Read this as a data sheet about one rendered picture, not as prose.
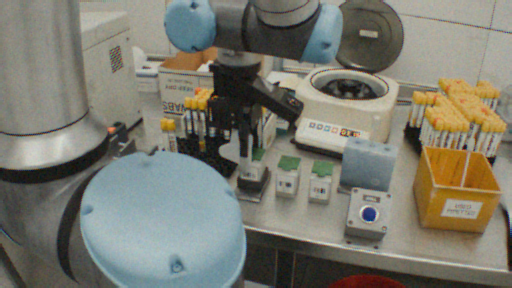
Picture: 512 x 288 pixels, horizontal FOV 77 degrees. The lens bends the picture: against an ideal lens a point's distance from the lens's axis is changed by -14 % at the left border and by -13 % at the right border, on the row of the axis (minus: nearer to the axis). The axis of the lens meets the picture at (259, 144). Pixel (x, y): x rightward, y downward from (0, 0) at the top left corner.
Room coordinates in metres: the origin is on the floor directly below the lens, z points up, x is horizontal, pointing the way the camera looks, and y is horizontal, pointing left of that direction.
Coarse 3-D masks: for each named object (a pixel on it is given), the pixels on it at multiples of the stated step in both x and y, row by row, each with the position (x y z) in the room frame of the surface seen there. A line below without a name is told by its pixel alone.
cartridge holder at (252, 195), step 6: (264, 174) 0.59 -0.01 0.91; (270, 174) 0.62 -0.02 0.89; (240, 180) 0.57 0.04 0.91; (246, 180) 0.57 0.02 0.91; (252, 180) 0.57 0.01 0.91; (264, 180) 0.58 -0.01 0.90; (240, 186) 0.57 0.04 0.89; (246, 186) 0.57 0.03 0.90; (252, 186) 0.56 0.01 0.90; (258, 186) 0.56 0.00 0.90; (264, 186) 0.58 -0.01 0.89; (234, 192) 0.56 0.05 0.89; (240, 192) 0.56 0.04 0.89; (246, 192) 0.56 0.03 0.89; (252, 192) 0.56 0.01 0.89; (258, 192) 0.56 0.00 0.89; (240, 198) 0.55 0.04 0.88; (246, 198) 0.55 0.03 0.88; (252, 198) 0.55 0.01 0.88; (258, 198) 0.54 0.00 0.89
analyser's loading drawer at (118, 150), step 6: (114, 138) 0.67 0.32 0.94; (114, 144) 0.66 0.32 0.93; (120, 144) 0.67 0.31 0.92; (126, 144) 0.64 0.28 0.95; (132, 144) 0.66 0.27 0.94; (156, 144) 0.66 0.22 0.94; (114, 150) 0.66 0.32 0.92; (120, 150) 0.62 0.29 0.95; (126, 150) 0.63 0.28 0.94; (132, 150) 0.65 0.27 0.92; (138, 150) 0.66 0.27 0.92; (144, 150) 0.66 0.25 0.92; (150, 150) 0.63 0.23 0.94; (156, 150) 0.65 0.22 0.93; (114, 156) 0.64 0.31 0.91; (120, 156) 0.61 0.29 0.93
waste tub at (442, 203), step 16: (432, 160) 0.58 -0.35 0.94; (448, 160) 0.57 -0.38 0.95; (464, 160) 0.57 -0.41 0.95; (480, 160) 0.56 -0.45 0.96; (416, 176) 0.58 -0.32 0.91; (432, 176) 0.49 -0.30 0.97; (448, 176) 0.57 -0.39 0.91; (480, 176) 0.53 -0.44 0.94; (416, 192) 0.55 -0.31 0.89; (432, 192) 0.46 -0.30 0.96; (448, 192) 0.46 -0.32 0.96; (464, 192) 0.45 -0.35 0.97; (480, 192) 0.44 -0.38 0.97; (496, 192) 0.44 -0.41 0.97; (432, 208) 0.46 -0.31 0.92; (448, 208) 0.45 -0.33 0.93; (464, 208) 0.45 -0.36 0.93; (480, 208) 0.44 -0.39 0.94; (432, 224) 0.46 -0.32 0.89; (448, 224) 0.45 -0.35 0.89; (464, 224) 0.45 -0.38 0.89; (480, 224) 0.44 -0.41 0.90
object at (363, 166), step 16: (352, 144) 0.59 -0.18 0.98; (368, 144) 0.59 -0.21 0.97; (384, 144) 0.59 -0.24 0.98; (352, 160) 0.58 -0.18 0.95; (368, 160) 0.57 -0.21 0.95; (384, 160) 0.56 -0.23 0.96; (352, 176) 0.58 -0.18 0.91; (368, 176) 0.57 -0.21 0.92; (384, 176) 0.55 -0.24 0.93; (384, 192) 0.55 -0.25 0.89
